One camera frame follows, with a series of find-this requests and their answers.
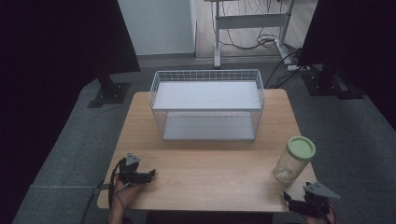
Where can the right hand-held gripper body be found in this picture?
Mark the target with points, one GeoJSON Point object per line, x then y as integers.
{"type": "Point", "coordinates": [317, 196]}

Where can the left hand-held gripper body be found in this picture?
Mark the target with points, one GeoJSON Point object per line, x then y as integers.
{"type": "Point", "coordinates": [130, 169]}

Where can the glass jar with green lid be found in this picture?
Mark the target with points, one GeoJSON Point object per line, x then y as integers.
{"type": "Point", "coordinates": [294, 160]}

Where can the person's right hand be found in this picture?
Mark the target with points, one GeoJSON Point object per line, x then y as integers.
{"type": "Point", "coordinates": [317, 219]}

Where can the person's left hand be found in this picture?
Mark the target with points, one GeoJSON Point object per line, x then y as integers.
{"type": "Point", "coordinates": [124, 194]}

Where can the black stand base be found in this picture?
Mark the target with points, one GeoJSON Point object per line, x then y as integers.
{"type": "Point", "coordinates": [330, 84]}
{"type": "Point", "coordinates": [109, 93]}

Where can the black curtain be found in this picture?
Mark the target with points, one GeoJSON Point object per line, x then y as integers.
{"type": "Point", "coordinates": [358, 37]}
{"type": "Point", "coordinates": [56, 46]}

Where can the white desk frame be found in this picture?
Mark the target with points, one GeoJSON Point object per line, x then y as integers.
{"type": "Point", "coordinates": [249, 21]}

